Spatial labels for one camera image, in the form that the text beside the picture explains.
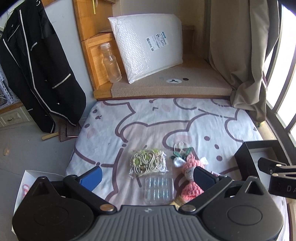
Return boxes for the pink crochet bunny doll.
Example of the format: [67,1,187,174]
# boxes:
[173,153,209,203]

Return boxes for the brown tea sachet packet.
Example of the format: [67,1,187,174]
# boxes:
[171,196,186,209]

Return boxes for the green clip white cord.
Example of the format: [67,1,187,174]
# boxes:
[170,141,194,160]

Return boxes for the clear capsule blister pack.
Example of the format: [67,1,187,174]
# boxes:
[144,176,174,205]

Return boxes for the bagged cream cord flowers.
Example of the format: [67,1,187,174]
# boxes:
[129,149,169,178]

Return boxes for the black open gift box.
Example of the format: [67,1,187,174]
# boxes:
[234,140,290,182]

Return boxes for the black window bars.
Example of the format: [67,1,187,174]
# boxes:
[259,0,296,167]

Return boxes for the white paper box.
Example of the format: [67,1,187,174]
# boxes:
[12,169,68,223]

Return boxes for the patterned white bed sheet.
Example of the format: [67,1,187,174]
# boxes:
[65,97,290,241]

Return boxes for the clear plastic bottle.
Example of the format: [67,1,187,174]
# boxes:
[100,42,122,83]

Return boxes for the black jacket white piping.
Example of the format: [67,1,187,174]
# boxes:
[1,1,86,133]

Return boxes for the white bubble mailer package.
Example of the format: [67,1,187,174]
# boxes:
[108,14,183,84]

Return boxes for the beige curtain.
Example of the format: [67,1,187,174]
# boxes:
[209,1,280,123]

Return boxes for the wooden headboard shelf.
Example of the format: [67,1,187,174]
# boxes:
[72,0,232,100]

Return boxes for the wooden handled brush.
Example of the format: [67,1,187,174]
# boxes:
[42,123,81,142]

